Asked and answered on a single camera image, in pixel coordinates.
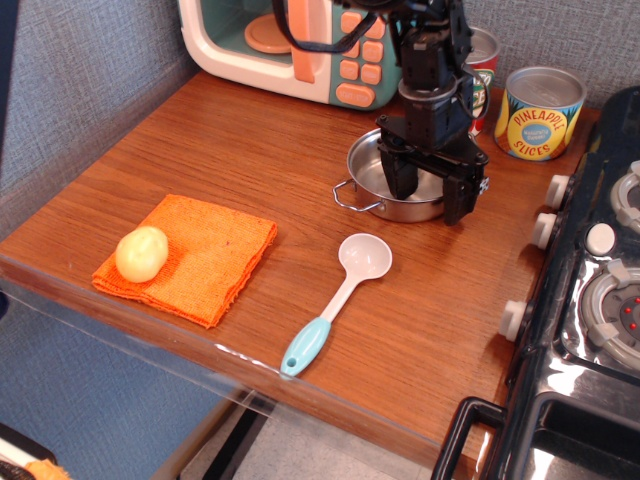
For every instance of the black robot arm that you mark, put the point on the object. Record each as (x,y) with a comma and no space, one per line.
(432,41)

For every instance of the small metal pot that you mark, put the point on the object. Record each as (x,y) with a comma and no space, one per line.
(367,191)

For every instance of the orange object bottom corner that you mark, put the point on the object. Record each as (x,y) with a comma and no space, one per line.
(46,470)

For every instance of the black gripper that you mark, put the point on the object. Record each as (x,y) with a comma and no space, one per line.
(433,135)

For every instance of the toy microwave teal pink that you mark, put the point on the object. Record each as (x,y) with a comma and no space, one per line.
(240,41)

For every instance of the orange folded cloth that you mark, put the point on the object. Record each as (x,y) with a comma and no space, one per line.
(212,252)

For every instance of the white ladle teal handle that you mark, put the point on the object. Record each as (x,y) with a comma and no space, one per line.
(363,257)

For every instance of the pineapple slices can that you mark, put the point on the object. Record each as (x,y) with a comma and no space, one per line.
(539,112)

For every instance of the tomato sauce can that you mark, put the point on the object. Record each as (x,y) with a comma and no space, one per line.
(483,59)

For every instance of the black toy stove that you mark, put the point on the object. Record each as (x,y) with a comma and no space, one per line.
(572,408)

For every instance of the yellow toy potato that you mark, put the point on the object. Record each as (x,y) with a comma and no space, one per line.
(140,255)

